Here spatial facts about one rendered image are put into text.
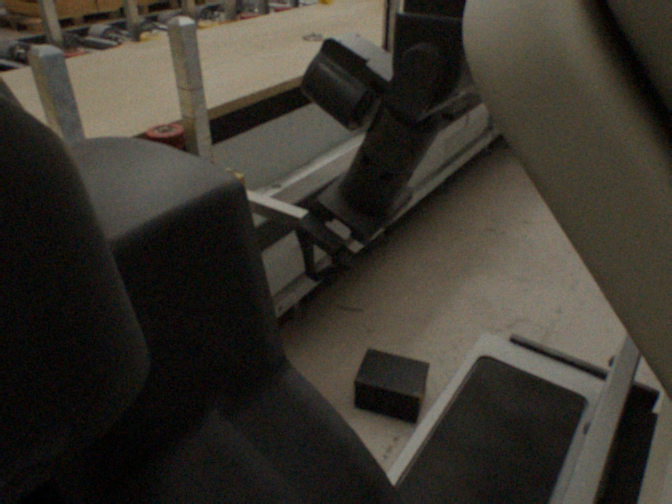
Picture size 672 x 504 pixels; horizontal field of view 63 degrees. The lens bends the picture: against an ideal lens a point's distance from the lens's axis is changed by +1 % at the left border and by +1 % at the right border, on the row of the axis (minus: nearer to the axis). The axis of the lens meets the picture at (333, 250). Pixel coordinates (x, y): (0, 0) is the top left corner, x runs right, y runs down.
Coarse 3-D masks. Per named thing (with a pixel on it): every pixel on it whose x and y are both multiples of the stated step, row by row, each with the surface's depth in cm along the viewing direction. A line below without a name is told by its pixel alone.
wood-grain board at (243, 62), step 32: (352, 0) 270; (224, 32) 204; (256, 32) 205; (288, 32) 205; (320, 32) 205; (96, 64) 164; (128, 64) 164; (160, 64) 164; (224, 64) 165; (256, 64) 165; (288, 64) 165; (32, 96) 137; (96, 96) 138; (128, 96) 138; (160, 96) 138; (224, 96) 138; (256, 96) 142; (96, 128) 118; (128, 128) 118
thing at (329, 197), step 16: (352, 160) 51; (368, 160) 50; (352, 176) 51; (368, 176) 49; (384, 176) 49; (400, 176) 49; (336, 192) 52; (352, 192) 51; (368, 192) 50; (384, 192) 50; (400, 192) 51; (320, 208) 51; (336, 208) 51; (352, 208) 52; (368, 208) 51; (384, 208) 52; (352, 224) 50; (368, 224) 51; (368, 240) 51
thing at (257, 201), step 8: (248, 192) 111; (248, 200) 108; (256, 200) 108; (264, 200) 108; (272, 200) 108; (256, 208) 108; (264, 208) 107; (272, 208) 105; (280, 208) 105; (288, 208) 105; (296, 208) 105; (264, 216) 108; (272, 216) 106; (280, 216) 105; (288, 216) 104; (296, 216) 102; (288, 224) 105; (296, 224) 103
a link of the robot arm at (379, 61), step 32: (352, 32) 48; (320, 64) 47; (352, 64) 46; (384, 64) 46; (416, 64) 40; (320, 96) 48; (352, 96) 46; (384, 96) 43; (416, 96) 41; (352, 128) 50
